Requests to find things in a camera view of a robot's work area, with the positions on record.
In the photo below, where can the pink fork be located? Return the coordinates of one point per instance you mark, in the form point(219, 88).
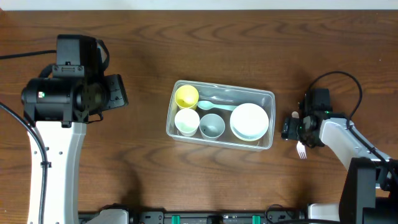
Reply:
point(300, 147)

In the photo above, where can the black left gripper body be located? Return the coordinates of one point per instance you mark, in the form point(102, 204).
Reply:
point(114, 93)

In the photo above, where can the grey cup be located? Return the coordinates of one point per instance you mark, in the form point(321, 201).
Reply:
point(212, 126)

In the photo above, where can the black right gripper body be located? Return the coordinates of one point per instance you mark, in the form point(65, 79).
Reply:
point(296, 128)

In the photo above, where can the white cup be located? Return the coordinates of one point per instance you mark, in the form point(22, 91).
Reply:
point(187, 122)

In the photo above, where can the white bowl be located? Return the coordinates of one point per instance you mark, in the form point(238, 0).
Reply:
point(249, 122)

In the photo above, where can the clear plastic container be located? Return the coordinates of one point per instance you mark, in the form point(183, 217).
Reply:
point(225, 95)

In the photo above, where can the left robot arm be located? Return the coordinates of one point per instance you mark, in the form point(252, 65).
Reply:
point(57, 112)

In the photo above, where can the yellow cup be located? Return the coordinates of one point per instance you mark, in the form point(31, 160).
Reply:
point(186, 97)

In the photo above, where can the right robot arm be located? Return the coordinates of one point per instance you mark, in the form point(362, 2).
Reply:
point(370, 190)

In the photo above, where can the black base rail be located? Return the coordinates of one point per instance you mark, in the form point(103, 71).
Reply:
point(217, 217)

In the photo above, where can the mint green spoon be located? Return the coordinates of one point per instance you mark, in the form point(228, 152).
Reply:
point(207, 105)

